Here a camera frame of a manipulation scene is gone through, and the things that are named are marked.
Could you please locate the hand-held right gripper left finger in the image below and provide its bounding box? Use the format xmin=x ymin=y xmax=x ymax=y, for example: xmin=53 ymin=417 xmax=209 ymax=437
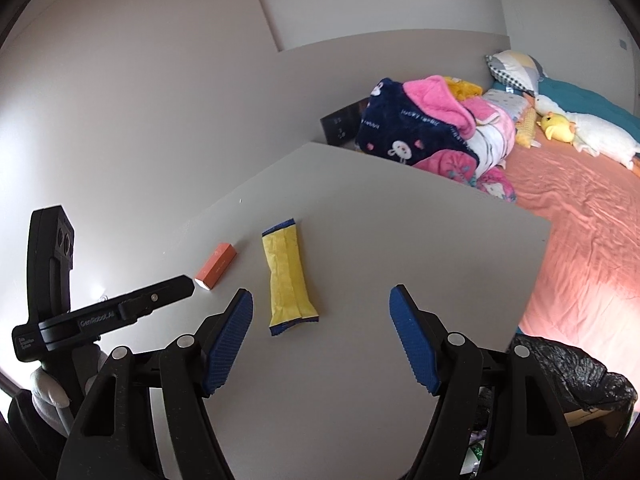
xmin=56 ymin=287 xmax=255 ymax=480

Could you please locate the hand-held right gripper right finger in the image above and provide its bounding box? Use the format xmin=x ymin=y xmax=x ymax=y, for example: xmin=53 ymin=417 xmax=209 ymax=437
xmin=389 ymin=284 xmax=586 ymax=480

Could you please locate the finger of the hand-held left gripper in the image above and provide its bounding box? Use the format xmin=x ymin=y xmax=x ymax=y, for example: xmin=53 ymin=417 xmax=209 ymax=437
xmin=117 ymin=275 xmax=196 ymax=323

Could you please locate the orange small box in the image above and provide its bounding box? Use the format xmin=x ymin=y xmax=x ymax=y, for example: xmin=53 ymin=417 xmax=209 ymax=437
xmin=195 ymin=242 xmax=238 ymax=292

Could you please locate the yellow snack packet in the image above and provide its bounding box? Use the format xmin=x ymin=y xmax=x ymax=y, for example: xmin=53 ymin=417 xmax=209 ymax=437
xmin=261 ymin=217 xmax=321 ymax=337

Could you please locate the bin with black bag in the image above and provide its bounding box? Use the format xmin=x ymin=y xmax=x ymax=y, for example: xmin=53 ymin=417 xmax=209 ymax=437
xmin=460 ymin=334 xmax=638 ymax=480

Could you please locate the person's left hand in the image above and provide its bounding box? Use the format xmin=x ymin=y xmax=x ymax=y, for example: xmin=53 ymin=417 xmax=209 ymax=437
xmin=29 ymin=366 xmax=76 ymax=436

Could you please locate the beige nightstand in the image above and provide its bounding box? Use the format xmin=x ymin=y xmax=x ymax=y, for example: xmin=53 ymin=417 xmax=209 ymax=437
xmin=102 ymin=142 xmax=551 ymax=480

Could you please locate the bed with orange sheet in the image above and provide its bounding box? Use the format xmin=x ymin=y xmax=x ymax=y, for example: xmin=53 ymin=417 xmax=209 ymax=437
xmin=500 ymin=110 xmax=640 ymax=361

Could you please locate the navy hooded blanket pink lining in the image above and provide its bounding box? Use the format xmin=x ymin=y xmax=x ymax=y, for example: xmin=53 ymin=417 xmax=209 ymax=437
xmin=354 ymin=76 xmax=481 ymax=167

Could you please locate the pink and white blanket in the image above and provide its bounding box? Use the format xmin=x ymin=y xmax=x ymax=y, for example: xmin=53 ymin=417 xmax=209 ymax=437
xmin=460 ymin=96 xmax=517 ymax=181

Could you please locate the yellow dotted long pillow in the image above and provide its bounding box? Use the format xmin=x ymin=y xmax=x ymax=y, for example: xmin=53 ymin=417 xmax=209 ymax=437
xmin=515 ymin=106 xmax=541 ymax=149

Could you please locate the yellow duck plush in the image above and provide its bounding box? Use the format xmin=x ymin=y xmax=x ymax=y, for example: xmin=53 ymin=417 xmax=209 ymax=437
xmin=537 ymin=112 xmax=576 ymax=144

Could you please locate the light printed pillow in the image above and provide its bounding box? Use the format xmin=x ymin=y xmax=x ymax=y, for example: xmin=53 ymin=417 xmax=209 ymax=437
xmin=482 ymin=87 xmax=531 ymax=121

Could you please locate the yellow garment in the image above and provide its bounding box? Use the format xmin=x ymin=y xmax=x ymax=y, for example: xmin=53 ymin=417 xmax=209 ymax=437
xmin=444 ymin=76 xmax=485 ymax=101

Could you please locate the white goose plush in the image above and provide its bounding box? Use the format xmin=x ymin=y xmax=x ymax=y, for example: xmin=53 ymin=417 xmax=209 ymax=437
xmin=534 ymin=95 xmax=640 ymax=178

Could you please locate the patchwork pillow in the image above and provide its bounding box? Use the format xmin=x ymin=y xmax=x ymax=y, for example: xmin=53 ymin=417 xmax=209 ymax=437
xmin=485 ymin=50 xmax=548 ymax=97

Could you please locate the teal pillow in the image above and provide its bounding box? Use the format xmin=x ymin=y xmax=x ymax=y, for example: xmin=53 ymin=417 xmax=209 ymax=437
xmin=535 ymin=77 xmax=640 ymax=133

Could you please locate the black wall panel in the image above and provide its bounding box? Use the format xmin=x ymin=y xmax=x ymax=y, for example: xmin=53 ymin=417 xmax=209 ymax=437
xmin=320 ymin=100 xmax=368 ymax=150

